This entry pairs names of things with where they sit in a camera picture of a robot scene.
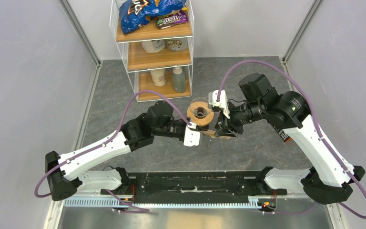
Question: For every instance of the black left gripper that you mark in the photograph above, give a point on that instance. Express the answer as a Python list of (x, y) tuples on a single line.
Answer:
[(185, 124)]

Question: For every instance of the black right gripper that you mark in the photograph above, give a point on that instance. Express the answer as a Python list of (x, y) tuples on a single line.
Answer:
[(231, 122)]

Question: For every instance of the wooden ring dripper holder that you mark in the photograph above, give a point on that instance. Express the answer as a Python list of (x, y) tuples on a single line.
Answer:
[(205, 121)]

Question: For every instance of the clear glass dripper cone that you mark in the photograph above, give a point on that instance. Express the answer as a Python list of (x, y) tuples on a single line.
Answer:
[(199, 107)]

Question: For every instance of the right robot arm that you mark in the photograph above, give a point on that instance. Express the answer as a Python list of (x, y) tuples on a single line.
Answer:
[(330, 178)]

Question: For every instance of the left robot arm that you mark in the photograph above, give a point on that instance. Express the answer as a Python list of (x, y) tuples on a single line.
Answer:
[(69, 173)]

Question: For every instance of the orange coffee filter box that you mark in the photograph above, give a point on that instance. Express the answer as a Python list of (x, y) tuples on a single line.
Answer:
[(283, 135)]

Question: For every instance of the green spray bottle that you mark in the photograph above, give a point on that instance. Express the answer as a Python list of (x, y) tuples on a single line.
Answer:
[(178, 79)]

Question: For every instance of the white patterned cup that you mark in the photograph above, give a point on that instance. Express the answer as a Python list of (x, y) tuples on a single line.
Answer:
[(158, 77)]

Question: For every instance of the white cartoon mug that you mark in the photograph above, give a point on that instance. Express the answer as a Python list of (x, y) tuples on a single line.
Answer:
[(177, 44)]

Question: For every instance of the purple candy bag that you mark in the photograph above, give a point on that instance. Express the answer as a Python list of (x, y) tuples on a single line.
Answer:
[(171, 20)]

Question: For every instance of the blue chips bag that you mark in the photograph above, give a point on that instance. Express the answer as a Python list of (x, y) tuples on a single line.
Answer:
[(134, 14)]

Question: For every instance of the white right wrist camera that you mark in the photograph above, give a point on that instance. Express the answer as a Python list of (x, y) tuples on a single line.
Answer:
[(217, 101)]

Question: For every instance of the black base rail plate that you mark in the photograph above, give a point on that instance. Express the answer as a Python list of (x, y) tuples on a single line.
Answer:
[(204, 187)]

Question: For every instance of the white wire wooden shelf rack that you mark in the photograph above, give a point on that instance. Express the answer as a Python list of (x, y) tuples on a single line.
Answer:
[(157, 56)]

